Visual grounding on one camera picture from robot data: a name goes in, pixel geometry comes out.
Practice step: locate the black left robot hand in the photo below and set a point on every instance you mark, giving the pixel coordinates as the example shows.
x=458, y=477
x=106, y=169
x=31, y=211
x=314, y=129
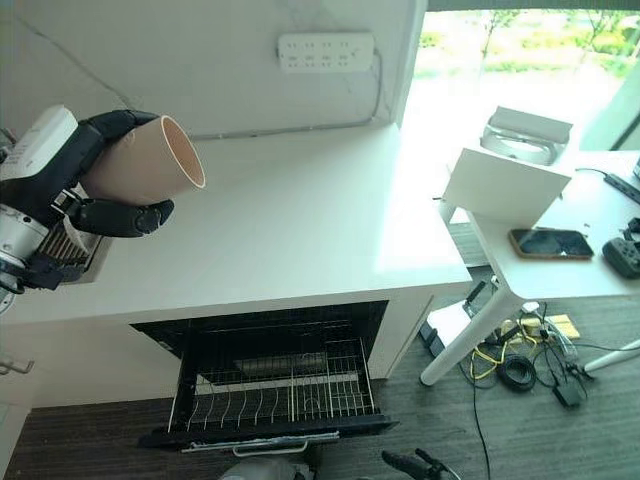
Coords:
x=65, y=155

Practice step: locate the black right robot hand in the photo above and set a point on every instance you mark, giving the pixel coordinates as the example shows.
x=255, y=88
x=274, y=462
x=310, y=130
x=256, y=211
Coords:
x=415, y=462

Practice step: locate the beige plastic cup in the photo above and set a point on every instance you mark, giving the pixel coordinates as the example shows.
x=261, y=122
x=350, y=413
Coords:
x=145, y=165

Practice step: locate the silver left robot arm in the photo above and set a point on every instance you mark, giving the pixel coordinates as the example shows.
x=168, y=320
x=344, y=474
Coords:
x=20, y=235

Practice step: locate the black dishwasher drawer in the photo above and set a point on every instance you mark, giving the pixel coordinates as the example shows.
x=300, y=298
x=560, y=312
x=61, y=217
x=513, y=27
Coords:
x=280, y=365

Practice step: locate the white flat box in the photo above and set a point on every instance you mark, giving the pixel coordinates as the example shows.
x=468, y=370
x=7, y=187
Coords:
x=450, y=322

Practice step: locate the grey robot body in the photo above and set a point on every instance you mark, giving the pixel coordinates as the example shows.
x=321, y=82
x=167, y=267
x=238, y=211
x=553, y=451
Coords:
x=265, y=470

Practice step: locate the black power adapter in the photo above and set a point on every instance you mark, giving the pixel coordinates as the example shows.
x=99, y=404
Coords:
x=569, y=394

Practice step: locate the yellow sponge block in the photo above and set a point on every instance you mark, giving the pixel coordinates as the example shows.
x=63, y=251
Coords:
x=565, y=327

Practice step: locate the white table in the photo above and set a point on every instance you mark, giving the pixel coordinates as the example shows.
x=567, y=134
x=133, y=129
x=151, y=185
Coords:
x=560, y=275

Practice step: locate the white kitchen counter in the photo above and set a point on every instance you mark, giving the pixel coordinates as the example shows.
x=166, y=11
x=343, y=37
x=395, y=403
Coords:
x=300, y=215

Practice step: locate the black smartphone brown case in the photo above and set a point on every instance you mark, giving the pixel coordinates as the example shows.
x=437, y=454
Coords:
x=550, y=243

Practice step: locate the white folded cardboard box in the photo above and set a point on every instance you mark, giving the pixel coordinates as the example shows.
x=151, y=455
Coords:
x=500, y=185

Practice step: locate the black game controller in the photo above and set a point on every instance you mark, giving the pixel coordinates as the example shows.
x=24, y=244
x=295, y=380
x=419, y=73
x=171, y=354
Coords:
x=622, y=257

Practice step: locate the grey white headset device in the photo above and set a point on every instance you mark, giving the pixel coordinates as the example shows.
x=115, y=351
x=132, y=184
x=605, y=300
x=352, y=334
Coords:
x=525, y=135

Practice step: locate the black power strip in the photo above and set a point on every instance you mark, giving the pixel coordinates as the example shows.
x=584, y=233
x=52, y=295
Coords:
x=622, y=182

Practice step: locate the white wall power strip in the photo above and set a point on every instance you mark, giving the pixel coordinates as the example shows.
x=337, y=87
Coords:
x=325, y=51

